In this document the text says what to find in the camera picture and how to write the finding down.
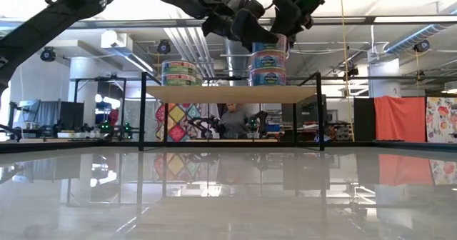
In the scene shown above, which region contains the person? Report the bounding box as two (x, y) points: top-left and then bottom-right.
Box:
(218, 102), (251, 140)

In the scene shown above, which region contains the striped flexible duct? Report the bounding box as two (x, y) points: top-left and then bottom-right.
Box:
(383, 22), (457, 55)

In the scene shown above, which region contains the floral cloth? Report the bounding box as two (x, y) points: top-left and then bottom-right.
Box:
(426, 96), (457, 144)

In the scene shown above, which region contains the black metal table frame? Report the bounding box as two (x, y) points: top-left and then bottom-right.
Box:
(0, 139), (457, 154)

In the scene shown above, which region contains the black ceiling camera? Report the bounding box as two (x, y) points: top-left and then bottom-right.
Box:
(413, 39), (431, 54)
(39, 46), (57, 63)
(156, 39), (171, 55)
(342, 61), (360, 82)

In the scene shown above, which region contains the red object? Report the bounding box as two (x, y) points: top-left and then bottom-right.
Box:
(108, 108), (120, 129)

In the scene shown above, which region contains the black panel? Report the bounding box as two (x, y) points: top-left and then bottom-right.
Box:
(353, 96), (376, 143)

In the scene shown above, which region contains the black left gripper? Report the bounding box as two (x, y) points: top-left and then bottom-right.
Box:
(202, 0), (280, 51)

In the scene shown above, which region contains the colourful patchwork quilt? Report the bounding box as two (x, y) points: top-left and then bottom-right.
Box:
(155, 102), (203, 143)

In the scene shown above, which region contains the yellow hanging cord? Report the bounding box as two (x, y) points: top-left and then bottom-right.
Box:
(338, 0), (355, 143)

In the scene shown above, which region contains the silver ventilation duct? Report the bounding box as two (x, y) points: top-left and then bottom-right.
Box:
(223, 36), (255, 87)

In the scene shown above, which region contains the orange cloth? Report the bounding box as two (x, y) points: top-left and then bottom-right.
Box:
(373, 96), (427, 144)

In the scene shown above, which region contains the grey curtain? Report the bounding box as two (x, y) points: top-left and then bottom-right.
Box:
(34, 100), (86, 130)

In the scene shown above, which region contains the black rig frame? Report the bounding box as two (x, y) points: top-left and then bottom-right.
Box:
(69, 74), (128, 134)

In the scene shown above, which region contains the wooden shelf black frame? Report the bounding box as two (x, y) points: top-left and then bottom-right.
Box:
(138, 71), (326, 152)

